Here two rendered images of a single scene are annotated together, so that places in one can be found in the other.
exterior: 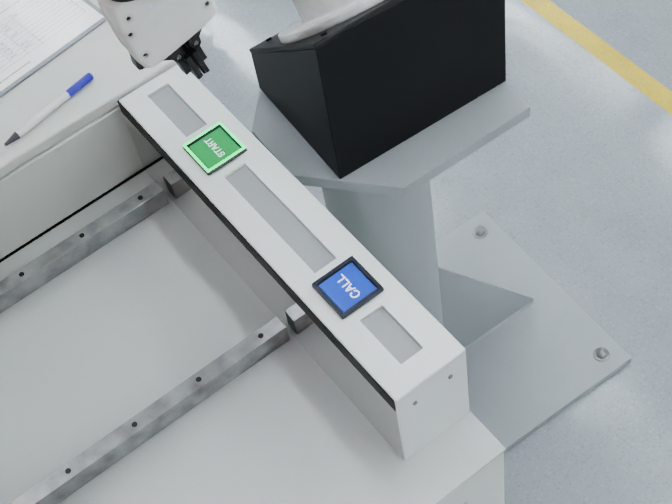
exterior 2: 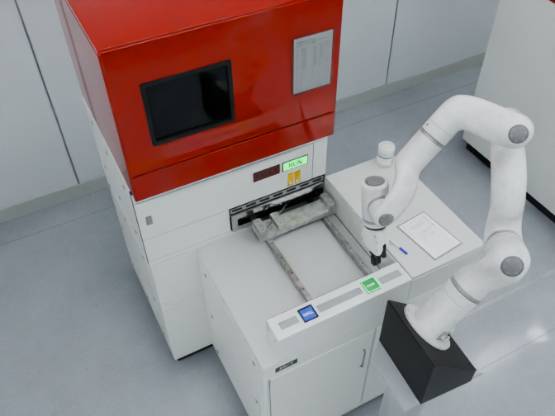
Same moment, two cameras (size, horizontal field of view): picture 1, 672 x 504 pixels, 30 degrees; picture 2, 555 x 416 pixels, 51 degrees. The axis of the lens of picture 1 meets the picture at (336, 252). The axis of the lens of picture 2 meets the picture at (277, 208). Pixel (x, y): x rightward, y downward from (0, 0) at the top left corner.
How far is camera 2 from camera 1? 1.44 m
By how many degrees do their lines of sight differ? 55
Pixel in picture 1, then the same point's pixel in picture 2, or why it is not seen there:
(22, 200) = not seen: hidden behind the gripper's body
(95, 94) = (399, 255)
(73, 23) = (433, 250)
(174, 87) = (400, 276)
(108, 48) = (419, 259)
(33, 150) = not seen: hidden behind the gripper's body
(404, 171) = (379, 361)
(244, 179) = (357, 292)
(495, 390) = not seen: outside the picture
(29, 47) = (423, 238)
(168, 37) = (367, 243)
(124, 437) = (288, 270)
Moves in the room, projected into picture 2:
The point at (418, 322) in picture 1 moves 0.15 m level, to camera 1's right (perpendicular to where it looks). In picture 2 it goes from (291, 330) to (291, 371)
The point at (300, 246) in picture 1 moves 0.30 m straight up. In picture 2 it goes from (327, 304) to (332, 248)
